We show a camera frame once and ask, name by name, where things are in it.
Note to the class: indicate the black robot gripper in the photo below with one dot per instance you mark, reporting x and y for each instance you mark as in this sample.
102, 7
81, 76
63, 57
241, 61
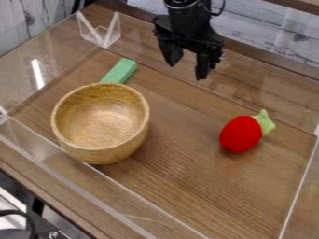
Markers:
185, 29

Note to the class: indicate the red felt fruit green stem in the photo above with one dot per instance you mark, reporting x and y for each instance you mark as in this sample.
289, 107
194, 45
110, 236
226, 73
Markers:
245, 131

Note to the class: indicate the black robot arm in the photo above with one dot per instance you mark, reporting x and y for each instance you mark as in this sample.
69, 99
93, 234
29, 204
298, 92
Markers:
185, 29

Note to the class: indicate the green rectangular block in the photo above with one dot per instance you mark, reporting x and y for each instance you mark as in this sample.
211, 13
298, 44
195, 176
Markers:
121, 72

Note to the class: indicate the light wooden bowl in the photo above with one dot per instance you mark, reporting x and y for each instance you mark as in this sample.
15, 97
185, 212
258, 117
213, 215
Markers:
101, 122

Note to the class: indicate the clear acrylic corner bracket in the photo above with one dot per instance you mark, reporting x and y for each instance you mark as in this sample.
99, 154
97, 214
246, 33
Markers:
102, 36

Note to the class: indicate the black metal table leg bracket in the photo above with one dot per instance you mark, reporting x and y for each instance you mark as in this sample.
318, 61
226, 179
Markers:
45, 229

